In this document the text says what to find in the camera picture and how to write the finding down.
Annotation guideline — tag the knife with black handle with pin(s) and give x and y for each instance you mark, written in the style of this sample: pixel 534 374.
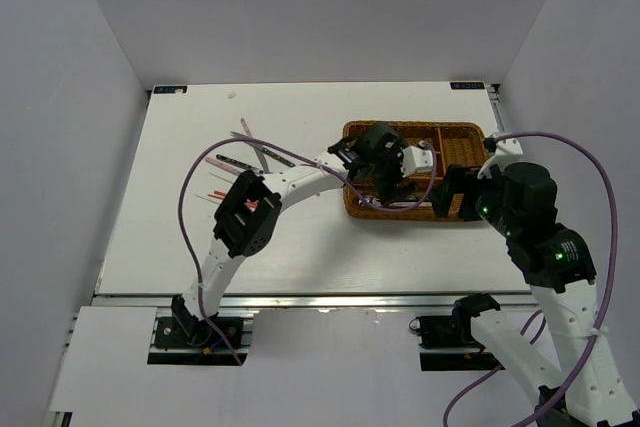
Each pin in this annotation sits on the knife with black handle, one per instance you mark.
pixel 267 152

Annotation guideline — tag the white chopstick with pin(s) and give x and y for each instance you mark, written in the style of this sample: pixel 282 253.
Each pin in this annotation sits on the white chopstick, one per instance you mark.
pixel 208 199
pixel 221 178

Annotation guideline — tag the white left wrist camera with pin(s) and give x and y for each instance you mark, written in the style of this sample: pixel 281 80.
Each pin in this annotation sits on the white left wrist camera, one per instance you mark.
pixel 415 160

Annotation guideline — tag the aluminium rail front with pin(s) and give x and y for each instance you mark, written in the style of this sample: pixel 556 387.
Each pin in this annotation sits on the aluminium rail front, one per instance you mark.
pixel 292 301

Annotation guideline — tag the orange chopstick upper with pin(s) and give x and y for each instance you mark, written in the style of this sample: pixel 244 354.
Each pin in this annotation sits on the orange chopstick upper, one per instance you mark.
pixel 221 193

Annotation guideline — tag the blue label left corner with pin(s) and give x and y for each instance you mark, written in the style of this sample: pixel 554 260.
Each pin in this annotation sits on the blue label left corner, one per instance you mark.
pixel 169 89

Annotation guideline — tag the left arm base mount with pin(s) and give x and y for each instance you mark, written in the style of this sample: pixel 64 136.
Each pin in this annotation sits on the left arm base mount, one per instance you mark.
pixel 171 346

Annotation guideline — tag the fork with pink handle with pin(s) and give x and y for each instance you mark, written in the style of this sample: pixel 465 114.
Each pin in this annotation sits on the fork with pink handle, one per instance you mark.
pixel 222 166

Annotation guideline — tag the fork with black handle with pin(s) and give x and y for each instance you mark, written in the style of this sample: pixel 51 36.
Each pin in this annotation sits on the fork with black handle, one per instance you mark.
pixel 234 162

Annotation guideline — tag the orange chopstick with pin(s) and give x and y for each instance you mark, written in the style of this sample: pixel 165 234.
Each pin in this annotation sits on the orange chopstick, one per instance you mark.
pixel 221 193
pixel 214 196

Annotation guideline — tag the woven wicker cutlery tray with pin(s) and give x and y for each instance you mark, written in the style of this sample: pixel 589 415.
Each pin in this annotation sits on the woven wicker cutlery tray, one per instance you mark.
pixel 454 142

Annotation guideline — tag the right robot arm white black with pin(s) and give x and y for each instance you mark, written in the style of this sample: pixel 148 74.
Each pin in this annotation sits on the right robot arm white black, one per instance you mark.
pixel 585 387

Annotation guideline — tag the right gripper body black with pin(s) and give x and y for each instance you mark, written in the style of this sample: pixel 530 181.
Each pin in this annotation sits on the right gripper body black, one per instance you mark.
pixel 481 202

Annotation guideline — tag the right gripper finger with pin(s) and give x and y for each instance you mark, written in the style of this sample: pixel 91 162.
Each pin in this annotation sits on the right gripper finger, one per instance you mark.
pixel 459 178
pixel 441 198

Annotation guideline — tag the white chopstick lower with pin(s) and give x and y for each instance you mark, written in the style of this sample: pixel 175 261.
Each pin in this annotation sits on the white chopstick lower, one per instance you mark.
pixel 208 199

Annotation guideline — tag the white chopstick upper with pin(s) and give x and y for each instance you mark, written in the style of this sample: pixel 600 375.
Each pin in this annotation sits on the white chopstick upper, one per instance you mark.
pixel 221 178

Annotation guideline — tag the orange chopstick lower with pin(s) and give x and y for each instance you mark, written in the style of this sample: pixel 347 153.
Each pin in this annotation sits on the orange chopstick lower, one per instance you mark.
pixel 214 196

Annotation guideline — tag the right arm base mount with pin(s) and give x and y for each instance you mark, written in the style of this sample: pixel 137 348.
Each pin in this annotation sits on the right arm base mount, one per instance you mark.
pixel 443 347

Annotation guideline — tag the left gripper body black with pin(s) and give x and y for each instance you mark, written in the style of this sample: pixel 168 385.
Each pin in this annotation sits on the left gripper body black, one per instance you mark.
pixel 386 171

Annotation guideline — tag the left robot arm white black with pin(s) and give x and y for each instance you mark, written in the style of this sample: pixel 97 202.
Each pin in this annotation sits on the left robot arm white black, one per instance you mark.
pixel 245 220

